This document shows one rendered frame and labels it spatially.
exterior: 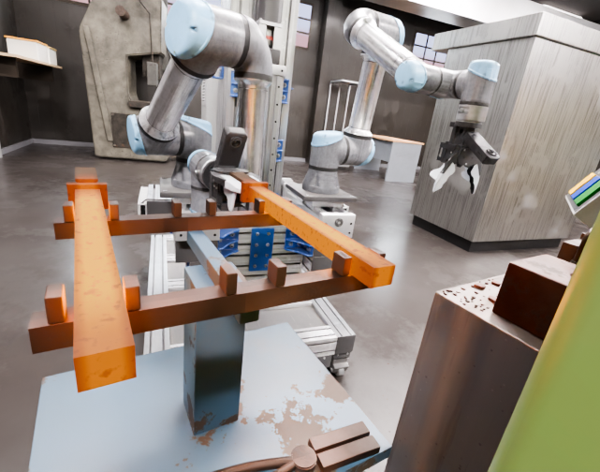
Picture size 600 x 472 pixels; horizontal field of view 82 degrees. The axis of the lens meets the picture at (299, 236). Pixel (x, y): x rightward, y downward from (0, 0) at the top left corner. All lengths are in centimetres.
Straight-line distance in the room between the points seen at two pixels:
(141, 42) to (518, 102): 518
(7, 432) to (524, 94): 385
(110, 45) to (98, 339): 638
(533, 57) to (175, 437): 358
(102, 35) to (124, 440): 629
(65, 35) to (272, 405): 770
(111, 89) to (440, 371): 632
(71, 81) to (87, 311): 771
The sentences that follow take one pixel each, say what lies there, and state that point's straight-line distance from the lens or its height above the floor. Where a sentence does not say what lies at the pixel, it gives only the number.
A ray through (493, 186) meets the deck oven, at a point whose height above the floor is 67.
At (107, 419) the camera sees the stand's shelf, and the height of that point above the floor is 71.
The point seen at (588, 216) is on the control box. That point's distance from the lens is 102.
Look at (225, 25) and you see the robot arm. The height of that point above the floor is 126.
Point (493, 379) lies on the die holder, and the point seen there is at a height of 86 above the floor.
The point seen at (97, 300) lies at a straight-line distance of 26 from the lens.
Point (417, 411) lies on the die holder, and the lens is 56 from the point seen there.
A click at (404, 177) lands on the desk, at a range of 751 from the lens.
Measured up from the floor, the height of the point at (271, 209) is 97.
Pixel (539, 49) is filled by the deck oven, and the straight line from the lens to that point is 373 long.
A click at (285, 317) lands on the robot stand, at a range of 164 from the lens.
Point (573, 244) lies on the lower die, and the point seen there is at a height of 99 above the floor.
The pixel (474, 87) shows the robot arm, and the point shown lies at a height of 122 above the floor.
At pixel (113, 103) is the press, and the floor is 88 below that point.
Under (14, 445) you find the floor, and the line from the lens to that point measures 158.
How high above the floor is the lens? 111
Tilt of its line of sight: 20 degrees down
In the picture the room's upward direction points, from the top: 7 degrees clockwise
